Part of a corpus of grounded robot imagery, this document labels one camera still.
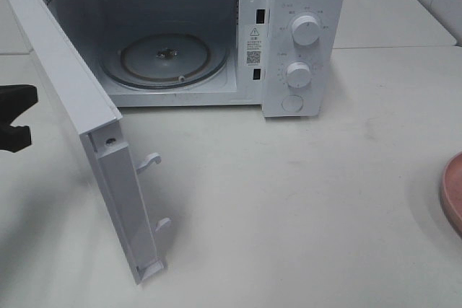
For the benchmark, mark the upper white power knob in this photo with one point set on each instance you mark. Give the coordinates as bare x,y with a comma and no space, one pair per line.
306,29

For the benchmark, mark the pink round plate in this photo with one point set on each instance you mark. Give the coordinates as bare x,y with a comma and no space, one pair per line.
450,192

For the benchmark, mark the white timer knob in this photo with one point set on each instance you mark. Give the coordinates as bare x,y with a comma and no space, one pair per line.
298,75

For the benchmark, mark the white microwave oven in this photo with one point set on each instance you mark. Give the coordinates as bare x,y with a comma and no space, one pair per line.
257,33

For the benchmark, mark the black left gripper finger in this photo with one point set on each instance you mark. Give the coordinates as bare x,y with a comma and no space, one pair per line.
14,138
15,100

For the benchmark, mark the round white door button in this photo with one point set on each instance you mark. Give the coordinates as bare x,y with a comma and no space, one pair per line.
292,103

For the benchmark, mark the glass microwave turntable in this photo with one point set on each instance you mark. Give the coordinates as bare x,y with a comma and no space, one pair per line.
163,61

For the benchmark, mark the white microwave door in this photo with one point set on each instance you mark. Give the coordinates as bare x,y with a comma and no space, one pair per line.
94,120

